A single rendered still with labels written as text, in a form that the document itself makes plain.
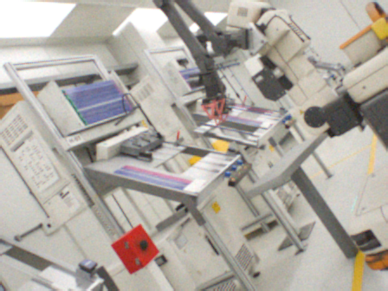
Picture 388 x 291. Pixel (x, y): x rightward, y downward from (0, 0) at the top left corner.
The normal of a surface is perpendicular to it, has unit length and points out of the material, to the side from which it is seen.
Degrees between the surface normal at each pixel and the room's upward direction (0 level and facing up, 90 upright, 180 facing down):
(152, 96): 90
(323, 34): 90
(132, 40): 90
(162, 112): 90
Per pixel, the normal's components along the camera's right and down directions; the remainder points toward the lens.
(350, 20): -0.41, 0.25
